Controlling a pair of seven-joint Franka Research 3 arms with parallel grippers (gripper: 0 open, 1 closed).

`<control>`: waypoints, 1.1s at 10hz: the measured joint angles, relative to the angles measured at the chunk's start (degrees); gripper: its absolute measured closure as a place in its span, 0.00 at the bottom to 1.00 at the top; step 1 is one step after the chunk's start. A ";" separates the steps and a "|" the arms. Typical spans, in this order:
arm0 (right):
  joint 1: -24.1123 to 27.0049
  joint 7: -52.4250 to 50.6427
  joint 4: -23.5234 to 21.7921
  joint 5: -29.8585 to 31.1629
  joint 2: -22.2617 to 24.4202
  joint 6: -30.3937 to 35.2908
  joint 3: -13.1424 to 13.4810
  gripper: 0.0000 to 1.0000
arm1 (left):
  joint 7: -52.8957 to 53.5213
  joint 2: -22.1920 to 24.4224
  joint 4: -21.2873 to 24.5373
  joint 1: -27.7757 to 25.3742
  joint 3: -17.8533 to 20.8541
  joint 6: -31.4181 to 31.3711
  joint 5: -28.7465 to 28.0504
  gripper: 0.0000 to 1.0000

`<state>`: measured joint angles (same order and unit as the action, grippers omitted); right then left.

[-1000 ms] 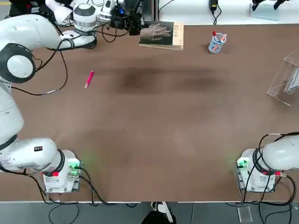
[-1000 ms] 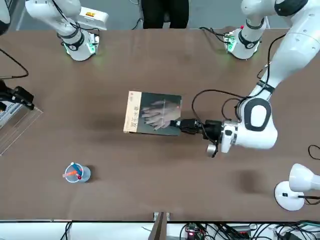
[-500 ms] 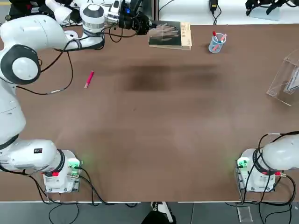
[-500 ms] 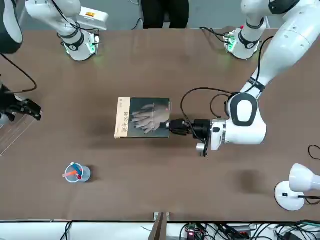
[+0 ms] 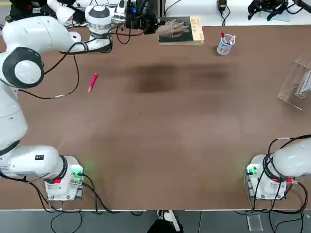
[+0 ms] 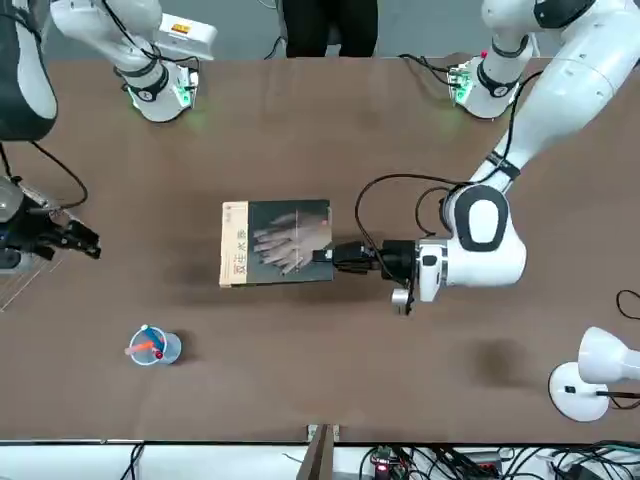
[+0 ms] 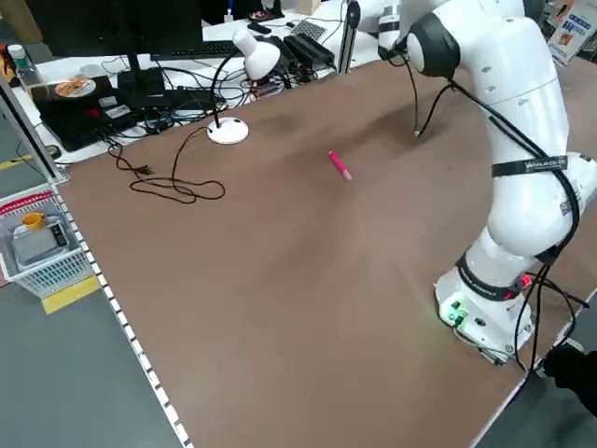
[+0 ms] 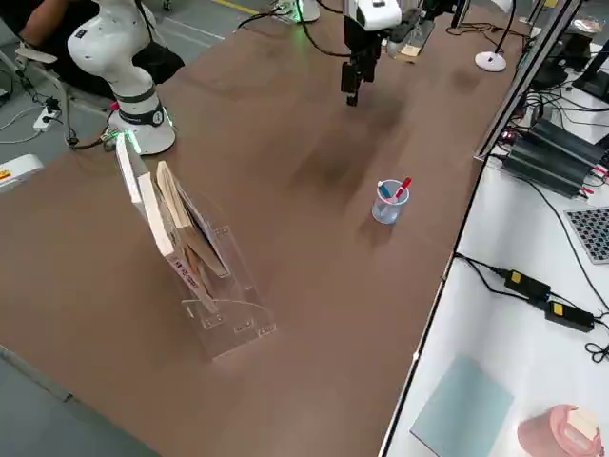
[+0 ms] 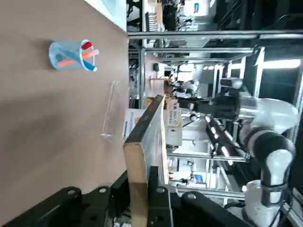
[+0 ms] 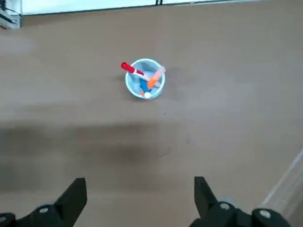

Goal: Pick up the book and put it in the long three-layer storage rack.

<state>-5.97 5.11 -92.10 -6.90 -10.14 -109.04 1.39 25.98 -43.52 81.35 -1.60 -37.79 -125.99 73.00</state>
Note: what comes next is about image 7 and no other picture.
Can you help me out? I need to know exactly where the pink red highlighter pen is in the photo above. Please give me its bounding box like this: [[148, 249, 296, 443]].
[[327, 149, 354, 182]]

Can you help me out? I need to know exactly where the white desk lamp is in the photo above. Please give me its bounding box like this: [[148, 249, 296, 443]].
[[206, 28, 282, 145]]

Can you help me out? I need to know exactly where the black power supply unit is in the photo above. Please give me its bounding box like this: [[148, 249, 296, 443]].
[[282, 33, 338, 70]]

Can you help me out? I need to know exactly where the grey perforated plate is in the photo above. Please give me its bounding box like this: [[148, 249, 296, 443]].
[[288, 18, 328, 42]]

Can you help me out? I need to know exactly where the black keyboard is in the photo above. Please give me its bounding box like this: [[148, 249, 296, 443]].
[[149, 40, 247, 62]]

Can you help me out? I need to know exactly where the black equipment case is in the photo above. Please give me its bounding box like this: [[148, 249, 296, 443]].
[[35, 74, 139, 153]]

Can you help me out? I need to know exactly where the white plastic basket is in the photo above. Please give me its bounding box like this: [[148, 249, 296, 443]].
[[0, 184, 94, 299]]

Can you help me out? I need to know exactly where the grey tray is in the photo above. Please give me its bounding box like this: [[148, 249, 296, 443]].
[[9, 226, 74, 268]]

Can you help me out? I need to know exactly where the orange printed disc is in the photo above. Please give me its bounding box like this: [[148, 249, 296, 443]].
[[52, 77, 98, 98]]

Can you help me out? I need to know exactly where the yellow cup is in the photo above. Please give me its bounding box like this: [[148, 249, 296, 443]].
[[21, 212, 48, 233]]

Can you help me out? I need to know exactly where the black computer monitor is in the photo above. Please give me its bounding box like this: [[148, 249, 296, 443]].
[[36, 0, 204, 102]]

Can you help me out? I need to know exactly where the clear plastic bottle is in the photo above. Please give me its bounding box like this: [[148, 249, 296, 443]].
[[7, 44, 39, 92]]

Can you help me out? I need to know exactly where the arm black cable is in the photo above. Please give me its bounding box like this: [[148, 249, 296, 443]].
[[389, 39, 582, 267]]

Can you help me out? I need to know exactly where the black lamp power cable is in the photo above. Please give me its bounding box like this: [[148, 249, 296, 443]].
[[109, 124, 226, 204]]

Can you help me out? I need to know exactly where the aluminium frame post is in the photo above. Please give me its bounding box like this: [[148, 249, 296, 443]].
[[338, 0, 364, 76]]

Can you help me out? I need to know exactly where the white slotted cable duct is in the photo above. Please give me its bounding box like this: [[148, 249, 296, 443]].
[[53, 184, 195, 448]]

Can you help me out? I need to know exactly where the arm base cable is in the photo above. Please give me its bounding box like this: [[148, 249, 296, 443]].
[[506, 263, 591, 377]]

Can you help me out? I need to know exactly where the aluminium corner post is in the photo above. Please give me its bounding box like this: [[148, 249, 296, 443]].
[[0, 74, 72, 182]]

